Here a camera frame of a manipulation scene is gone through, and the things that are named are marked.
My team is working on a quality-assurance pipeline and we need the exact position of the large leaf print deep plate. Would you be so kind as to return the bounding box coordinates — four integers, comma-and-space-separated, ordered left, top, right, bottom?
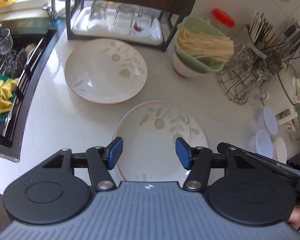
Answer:
64, 38, 148, 104

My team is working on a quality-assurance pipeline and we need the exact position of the steel wool scourer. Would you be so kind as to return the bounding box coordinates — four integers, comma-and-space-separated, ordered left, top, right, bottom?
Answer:
3, 49, 28, 78

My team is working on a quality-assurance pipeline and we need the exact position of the yellow cloth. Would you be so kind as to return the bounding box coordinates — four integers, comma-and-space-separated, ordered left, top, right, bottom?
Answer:
0, 78, 20, 115

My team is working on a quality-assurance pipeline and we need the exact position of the red lid clear jar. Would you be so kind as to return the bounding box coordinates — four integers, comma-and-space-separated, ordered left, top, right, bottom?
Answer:
207, 8, 236, 32

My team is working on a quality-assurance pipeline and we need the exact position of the translucent plastic bowl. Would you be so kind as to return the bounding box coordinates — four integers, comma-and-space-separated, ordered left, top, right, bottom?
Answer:
249, 130, 273, 158
274, 137, 288, 165
256, 106, 278, 135

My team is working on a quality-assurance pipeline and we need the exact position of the white ceramic bowl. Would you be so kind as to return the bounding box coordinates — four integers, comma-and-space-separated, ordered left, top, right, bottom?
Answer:
172, 47, 210, 78

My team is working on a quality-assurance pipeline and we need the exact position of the round wire cup rack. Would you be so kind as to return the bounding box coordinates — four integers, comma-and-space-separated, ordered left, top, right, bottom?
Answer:
216, 44, 268, 105

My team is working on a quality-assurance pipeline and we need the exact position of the white plastic tray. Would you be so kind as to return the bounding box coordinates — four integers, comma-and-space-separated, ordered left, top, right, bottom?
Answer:
71, 7, 164, 45

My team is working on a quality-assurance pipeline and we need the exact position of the clear glass cup with handle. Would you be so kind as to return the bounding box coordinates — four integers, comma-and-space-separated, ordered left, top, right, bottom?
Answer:
249, 76, 269, 105

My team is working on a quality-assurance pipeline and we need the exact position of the black sink drain rack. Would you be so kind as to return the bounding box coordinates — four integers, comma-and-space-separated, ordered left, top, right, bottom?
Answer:
0, 34, 48, 148

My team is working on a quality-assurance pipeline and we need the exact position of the small stemmed glass cup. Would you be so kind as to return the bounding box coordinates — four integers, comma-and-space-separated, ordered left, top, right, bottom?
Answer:
0, 29, 13, 55

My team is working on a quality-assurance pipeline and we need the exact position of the person's right hand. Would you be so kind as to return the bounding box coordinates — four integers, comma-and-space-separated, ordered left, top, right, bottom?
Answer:
288, 204, 300, 232

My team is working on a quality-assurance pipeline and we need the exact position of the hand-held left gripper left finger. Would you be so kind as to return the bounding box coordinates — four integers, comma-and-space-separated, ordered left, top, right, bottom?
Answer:
42, 137, 123, 193

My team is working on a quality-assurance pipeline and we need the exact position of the dried noodles bundle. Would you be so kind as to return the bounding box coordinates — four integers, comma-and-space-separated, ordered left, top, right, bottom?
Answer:
177, 27, 235, 62

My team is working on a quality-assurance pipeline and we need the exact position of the leaf print plate blue rim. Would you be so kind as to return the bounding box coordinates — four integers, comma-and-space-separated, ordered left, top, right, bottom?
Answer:
112, 100, 210, 182

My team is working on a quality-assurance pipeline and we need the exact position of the white enamel pot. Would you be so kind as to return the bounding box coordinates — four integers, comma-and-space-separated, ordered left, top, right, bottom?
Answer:
277, 64, 300, 105

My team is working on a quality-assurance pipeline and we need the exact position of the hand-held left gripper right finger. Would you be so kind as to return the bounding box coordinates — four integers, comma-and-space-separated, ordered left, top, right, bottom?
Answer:
175, 137, 257, 193

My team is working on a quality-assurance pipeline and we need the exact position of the green plastic colander basket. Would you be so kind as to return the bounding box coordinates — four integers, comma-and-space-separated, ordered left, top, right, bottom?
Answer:
174, 16, 232, 74

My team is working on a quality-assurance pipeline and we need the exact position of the chrome tap with blue base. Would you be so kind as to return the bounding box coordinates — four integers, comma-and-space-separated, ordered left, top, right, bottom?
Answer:
42, 0, 61, 26

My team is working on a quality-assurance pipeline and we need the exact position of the utensil holder with chopsticks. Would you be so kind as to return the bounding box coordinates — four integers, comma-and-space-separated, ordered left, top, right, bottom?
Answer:
245, 10, 300, 64

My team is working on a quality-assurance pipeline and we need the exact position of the cream ceramic spoon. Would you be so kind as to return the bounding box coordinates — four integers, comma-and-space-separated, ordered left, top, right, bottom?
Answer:
292, 77, 300, 105

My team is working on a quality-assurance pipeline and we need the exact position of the clear drinking glass red mark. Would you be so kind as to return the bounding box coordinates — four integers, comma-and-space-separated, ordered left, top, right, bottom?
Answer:
132, 6, 155, 37

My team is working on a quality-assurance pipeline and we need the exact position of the floral print cup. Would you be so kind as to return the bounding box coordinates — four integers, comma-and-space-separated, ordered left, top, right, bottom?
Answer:
280, 110, 300, 132

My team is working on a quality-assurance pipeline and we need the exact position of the dish brush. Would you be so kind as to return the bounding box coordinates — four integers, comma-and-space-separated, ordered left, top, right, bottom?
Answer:
22, 42, 38, 67

